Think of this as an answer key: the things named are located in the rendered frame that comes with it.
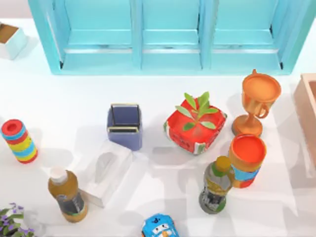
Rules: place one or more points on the white square plant pot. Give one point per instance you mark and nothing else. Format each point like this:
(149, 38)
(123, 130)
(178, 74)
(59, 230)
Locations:
(12, 44)

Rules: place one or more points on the white tissue box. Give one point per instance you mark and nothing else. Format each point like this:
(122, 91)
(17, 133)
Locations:
(106, 170)

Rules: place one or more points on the blue square container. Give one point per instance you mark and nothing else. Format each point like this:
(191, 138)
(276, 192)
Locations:
(124, 133)

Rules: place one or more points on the orange trophy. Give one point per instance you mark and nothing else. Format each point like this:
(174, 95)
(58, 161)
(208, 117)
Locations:
(256, 103)

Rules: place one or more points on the orange cup with coloured bands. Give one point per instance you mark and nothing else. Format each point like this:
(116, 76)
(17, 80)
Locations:
(247, 160)

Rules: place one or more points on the stack of coloured rings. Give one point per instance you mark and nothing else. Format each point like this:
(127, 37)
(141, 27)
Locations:
(19, 142)

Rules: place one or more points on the light blue rack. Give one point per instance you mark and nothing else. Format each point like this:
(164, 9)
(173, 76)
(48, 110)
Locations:
(170, 37)

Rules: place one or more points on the amber bottle with white cap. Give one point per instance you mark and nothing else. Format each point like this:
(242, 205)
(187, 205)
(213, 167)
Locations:
(67, 195)

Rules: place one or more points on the blue toy car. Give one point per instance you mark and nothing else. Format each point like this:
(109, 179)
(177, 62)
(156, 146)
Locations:
(159, 227)

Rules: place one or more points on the red pot with green plant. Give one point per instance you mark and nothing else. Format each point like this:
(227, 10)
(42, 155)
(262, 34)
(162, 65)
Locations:
(195, 128)

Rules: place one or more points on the bottle with yellow cap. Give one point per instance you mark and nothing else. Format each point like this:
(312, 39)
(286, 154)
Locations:
(216, 187)

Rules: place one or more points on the salmon-coloured shallow box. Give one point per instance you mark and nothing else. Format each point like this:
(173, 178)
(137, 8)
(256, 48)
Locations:
(307, 111)

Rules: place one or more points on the purple flower plant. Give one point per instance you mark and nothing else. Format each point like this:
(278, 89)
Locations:
(12, 222)

